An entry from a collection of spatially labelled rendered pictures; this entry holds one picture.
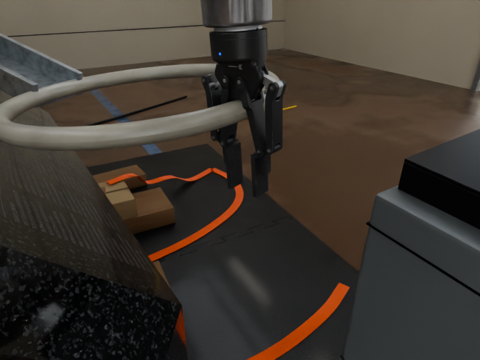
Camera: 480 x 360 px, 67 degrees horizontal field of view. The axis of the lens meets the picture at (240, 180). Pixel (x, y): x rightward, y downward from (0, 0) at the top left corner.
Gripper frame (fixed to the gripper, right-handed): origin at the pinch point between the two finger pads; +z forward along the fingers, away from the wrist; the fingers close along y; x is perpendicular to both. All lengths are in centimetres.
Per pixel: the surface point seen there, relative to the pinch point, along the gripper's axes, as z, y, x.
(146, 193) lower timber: 66, 119, -56
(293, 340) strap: 82, 14, -36
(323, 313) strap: 82, 12, -53
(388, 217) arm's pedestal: 8.3, -18.1, -11.9
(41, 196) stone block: 6.2, 33.6, 18.8
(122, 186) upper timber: 56, 119, -43
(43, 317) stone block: 11.1, 9.7, 30.3
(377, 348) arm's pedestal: 34.9, -19.8, -10.3
